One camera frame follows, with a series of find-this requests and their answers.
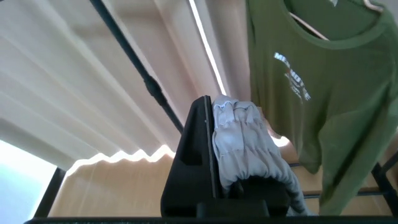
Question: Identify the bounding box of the pale grey garment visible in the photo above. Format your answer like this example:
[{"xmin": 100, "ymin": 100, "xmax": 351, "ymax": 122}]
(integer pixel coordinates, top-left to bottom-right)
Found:
[{"xmin": 211, "ymin": 94, "xmax": 315, "ymax": 217}]

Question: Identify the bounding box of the pink clothes hanger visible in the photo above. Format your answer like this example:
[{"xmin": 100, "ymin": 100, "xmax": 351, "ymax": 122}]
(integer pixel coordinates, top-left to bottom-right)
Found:
[{"xmin": 288, "ymin": 0, "xmax": 385, "ymax": 42}]

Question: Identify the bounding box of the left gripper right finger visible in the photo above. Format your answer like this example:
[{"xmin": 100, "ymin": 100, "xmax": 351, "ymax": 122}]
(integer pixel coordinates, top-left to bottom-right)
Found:
[{"xmin": 229, "ymin": 175, "xmax": 292, "ymax": 218}]

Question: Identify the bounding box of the green sleeveless shirt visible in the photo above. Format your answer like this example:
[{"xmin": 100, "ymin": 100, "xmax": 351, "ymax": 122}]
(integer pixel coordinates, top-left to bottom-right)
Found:
[{"xmin": 245, "ymin": 0, "xmax": 398, "ymax": 217}]

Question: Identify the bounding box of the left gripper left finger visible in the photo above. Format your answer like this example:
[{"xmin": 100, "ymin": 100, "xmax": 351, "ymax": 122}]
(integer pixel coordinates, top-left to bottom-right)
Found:
[{"xmin": 159, "ymin": 95, "xmax": 223, "ymax": 218}]

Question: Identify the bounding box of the black clothes rack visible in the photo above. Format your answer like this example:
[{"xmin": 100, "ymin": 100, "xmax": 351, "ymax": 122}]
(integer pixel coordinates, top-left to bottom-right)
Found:
[{"xmin": 88, "ymin": 0, "xmax": 398, "ymax": 217}]

